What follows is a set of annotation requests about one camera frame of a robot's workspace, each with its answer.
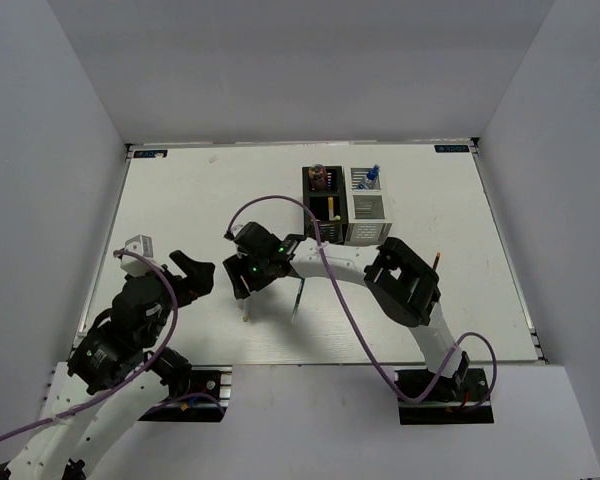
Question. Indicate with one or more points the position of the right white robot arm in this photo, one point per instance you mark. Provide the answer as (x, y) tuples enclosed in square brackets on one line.
[(404, 286)]

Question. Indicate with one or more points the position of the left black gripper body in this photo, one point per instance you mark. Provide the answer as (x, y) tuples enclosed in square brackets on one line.
[(151, 337)]

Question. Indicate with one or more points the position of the black mesh organizer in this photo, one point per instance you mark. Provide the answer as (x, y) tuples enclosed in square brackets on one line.
[(330, 231)]

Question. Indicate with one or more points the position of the blue cap spray bottle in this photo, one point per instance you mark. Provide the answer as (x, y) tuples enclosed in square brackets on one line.
[(369, 180)]

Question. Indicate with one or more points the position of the pink tube of crayons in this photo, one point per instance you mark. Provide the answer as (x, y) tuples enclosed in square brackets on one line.
[(318, 177)]

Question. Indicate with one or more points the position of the white mesh organizer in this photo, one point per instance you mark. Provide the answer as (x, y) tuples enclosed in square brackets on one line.
[(368, 208)]

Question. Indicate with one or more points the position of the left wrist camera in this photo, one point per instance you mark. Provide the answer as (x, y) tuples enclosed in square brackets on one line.
[(136, 255)]

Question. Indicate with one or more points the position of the yellow cap marker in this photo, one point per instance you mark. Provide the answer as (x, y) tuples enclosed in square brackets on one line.
[(331, 212), (244, 306)]

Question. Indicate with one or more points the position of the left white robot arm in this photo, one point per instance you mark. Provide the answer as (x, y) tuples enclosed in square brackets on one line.
[(122, 369)]

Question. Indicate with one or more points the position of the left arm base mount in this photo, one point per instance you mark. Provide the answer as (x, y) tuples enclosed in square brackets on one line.
[(201, 395)]

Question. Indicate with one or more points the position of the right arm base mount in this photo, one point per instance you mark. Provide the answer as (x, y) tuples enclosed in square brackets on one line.
[(443, 407)]

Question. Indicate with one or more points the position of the green gel pen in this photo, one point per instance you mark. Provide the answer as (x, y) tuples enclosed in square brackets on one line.
[(297, 300)]

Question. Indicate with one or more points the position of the red pen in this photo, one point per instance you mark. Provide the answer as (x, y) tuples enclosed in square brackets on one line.
[(436, 261)]

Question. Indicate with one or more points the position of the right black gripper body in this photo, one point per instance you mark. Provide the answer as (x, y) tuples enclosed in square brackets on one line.
[(255, 271)]

